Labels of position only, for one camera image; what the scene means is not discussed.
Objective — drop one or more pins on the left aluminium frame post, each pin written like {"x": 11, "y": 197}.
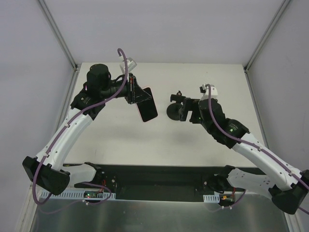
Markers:
{"x": 57, "y": 33}

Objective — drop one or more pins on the black phone stand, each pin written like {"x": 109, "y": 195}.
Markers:
{"x": 176, "y": 104}

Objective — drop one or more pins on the black phone pink case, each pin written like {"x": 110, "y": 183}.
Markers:
{"x": 147, "y": 109}

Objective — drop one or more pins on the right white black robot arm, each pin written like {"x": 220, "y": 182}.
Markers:
{"x": 285, "y": 185}

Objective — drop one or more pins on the right white cable duct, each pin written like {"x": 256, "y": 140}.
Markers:
{"x": 215, "y": 198}

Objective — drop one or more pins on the left white cable duct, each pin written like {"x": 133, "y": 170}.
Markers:
{"x": 84, "y": 195}

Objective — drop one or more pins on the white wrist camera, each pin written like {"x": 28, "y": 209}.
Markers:
{"x": 131, "y": 64}
{"x": 208, "y": 91}

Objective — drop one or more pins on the white cable duct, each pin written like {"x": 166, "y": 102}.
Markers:
{"x": 215, "y": 198}
{"x": 84, "y": 195}

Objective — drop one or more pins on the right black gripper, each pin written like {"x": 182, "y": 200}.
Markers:
{"x": 184, "y": 109}

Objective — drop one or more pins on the aluminium frame post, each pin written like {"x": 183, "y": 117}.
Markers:
{"x": 267, "y": 33}
{"x": 57, "y": 33}

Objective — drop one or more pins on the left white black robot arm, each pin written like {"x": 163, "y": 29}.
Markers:
{"x": 46, "y": 169}

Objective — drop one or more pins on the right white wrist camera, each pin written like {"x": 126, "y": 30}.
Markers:
{"x": 208, "y": 91}

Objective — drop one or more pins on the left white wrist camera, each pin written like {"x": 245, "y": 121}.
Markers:
{"x": 131, "y": 64}

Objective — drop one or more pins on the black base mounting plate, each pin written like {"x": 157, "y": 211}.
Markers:
{"x": 158, "y": 183}

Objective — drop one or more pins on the right aluminium frame post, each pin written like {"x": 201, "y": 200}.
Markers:
{"x": 267, "y": 33}

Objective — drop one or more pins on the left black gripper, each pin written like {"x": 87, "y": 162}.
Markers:
{"x": 132, "y": 90}

